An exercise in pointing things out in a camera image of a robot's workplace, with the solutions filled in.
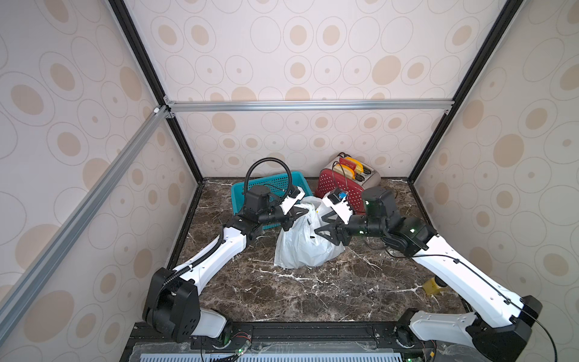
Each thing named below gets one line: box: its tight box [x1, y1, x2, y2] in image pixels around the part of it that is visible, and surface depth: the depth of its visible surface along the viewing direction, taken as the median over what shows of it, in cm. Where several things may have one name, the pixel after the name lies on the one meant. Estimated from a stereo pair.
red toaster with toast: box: [316, 153, 382, 215], surface depth 99 cm
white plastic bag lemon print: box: [274, 196, 346, 270], surface depth 76 cm
